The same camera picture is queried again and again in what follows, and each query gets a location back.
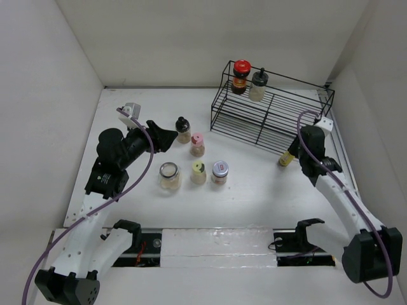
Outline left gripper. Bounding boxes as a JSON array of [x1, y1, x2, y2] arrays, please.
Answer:
[[118, 119, 177, 169]]

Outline yellow oil bottle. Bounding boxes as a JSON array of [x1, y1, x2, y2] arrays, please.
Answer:
[[279, 150, 295, 166]]

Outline black cap seasoning jar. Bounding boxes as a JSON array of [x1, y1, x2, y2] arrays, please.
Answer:
[[249, 67, 268, 102]]

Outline red cap sauce bottle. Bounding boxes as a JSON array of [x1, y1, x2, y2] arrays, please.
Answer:
[[231, 60, 251, 95]]

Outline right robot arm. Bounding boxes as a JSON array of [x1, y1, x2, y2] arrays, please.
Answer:
[[148, 117, 403, 283]]

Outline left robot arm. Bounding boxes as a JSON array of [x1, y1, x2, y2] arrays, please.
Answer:
[[34, 120, 177, 304]]

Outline black pump cap spice jar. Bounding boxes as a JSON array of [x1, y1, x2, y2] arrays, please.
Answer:
[[176, 116, 191, 144]]

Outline open wide glass jar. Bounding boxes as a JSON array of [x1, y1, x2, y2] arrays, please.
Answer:
[[159, 162, 182, 191]]

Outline pink cap spice bottle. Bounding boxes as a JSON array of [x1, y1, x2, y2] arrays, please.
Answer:
[[190, 133, 205, 158]]

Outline yellow cap spice bottle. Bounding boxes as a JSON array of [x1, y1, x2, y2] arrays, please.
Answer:
[[190, 160, 207, 185]]

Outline silver lid spice jar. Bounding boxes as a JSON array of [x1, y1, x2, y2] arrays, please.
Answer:
[[212, 161, 229, 185]]

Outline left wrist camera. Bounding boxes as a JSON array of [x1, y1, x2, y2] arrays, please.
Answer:
[[117, 102, 141, 129]]

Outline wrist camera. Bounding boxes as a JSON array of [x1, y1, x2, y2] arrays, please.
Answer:
[[314, 116, 333, 137], [117, 102, 141, 129]]

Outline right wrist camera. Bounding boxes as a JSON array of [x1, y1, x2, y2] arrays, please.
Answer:
[[314, 116, 333, 137]]

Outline black wire rack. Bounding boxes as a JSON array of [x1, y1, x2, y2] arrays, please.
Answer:
[[210, 60, 335, 154]]

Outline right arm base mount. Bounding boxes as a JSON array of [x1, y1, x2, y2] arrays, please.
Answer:
[[268, 218, 336, 267]]

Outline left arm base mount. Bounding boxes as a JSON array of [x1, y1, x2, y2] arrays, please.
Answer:
[[113, 231, 162, 268]]

